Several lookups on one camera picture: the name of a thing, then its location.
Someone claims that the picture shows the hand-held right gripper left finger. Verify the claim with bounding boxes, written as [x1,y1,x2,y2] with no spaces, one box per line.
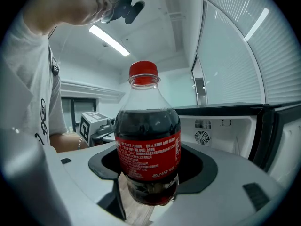
[43,141,127,226]

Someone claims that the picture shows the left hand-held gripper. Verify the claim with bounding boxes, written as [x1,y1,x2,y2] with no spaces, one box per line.
[79,111,116,148]

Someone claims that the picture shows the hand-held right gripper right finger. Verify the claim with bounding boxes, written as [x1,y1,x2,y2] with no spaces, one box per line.
[150,142,290,226]

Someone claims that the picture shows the cola drink bottle red cap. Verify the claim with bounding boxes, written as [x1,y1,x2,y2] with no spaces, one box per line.
[114,60,182,206]

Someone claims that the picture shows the black fridge white interior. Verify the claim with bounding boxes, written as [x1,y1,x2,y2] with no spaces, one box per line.
[173,100,301,191]

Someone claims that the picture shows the person's left forearm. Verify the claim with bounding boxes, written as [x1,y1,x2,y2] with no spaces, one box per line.
[49,133,89,153]

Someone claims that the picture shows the round fridge fan vent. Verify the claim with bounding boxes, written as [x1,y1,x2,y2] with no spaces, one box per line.
[193,130,213,147]

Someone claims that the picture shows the dark framed window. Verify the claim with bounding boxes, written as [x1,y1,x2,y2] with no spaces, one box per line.
[61,97,97,134]

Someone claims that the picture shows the white curtain box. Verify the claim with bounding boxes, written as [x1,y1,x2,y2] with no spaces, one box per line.
[60,79,126,103]

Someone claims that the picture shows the white printed t-shirt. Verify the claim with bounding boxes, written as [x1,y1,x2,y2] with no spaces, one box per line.
[0,8,69,146]

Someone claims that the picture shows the long ceiling light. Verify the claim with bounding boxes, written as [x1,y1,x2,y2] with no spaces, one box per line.
[88,24,131,57]

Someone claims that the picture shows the person's head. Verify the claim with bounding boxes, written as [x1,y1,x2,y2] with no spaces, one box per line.
[23,0,129,35]

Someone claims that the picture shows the white window blinds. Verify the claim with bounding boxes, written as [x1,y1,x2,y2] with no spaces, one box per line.
[196,0,301,105]

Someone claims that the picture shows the ceiling air vent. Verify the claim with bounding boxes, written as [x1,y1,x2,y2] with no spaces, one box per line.
[168,12,183,22]

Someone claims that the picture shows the black strap clip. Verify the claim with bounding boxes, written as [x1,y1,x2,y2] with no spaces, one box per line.
[48,45,60,77]

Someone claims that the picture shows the black head camera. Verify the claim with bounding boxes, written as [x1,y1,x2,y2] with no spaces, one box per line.
[110,0,146,25]

